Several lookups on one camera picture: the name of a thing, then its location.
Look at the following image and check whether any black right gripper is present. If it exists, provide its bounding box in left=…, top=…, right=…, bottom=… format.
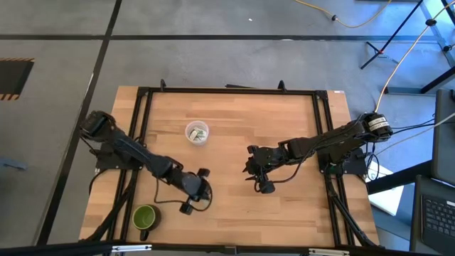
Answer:
left=242, top=144, right=275, bottom=195

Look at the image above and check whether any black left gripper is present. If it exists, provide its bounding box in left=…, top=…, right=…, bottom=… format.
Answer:
left=178, top=169, right=211, bottom=215

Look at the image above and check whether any clear plastic cup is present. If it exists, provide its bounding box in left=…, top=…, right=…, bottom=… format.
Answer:
left=184, top=120, right=210, bottom=146

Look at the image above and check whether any green ceramic mug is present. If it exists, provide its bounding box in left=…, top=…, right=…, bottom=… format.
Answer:
left=132, top=204, right=161, bottom=242

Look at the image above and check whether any white board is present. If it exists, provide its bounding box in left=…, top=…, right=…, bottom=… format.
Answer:
left=367, top=160, right=405, bottom=217

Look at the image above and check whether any black bar with silver brackets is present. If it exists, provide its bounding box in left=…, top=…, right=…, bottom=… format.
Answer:
left=0, top=240, right=455, bottom=256

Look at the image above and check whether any black desk beam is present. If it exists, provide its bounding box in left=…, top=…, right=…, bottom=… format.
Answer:
left=365, top=159, right=435, bottom=196

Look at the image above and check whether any blue object on floor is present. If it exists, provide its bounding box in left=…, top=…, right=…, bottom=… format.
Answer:
left=0, top=156, right=28, bottom=172

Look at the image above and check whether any black laptop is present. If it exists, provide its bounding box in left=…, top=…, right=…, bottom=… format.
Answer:
left=410, top=174, right=455, bottom=255

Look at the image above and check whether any dark grey monitor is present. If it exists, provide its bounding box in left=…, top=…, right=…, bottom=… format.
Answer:
left=432, top=88, right=455, bottom=186

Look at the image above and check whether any black metal stand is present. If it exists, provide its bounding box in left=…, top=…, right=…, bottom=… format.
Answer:
left=360, top=0, right=455, bottom=95

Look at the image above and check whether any black floor hatch striped border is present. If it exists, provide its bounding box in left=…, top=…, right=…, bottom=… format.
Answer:
left=0, top=58, right=36, bottom=101

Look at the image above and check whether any black left camera cable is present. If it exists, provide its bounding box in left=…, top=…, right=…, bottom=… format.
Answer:
left=153, top=176, right=214, bottom=213

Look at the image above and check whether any black camera cable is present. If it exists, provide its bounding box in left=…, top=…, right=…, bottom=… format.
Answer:
left=272, top=147, right=316, bottom=185
left=153, top=176, right=214, bottom=213

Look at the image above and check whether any black right camera cable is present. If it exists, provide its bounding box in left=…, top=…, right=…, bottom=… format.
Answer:
left=272, top=147, right=316, bottom=185

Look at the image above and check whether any black metal table frame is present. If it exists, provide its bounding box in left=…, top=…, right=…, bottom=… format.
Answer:
left=80, top=78, right=381, bottom=249

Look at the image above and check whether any black cable bundle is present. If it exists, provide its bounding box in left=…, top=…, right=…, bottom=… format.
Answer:
left=365, top=112, right=437, bottom=178

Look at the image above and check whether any yellow cord with black ball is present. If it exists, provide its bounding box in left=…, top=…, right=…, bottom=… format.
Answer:
left=294, top=0, right=393, bottom=29

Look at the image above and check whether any grey cable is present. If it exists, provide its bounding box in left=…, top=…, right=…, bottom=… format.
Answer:
left=376, top=112, right=455, bottom=154

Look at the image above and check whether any yellow extension cord with plug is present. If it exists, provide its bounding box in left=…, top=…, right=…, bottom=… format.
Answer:
left=373, top=0, right=455, bottom=114

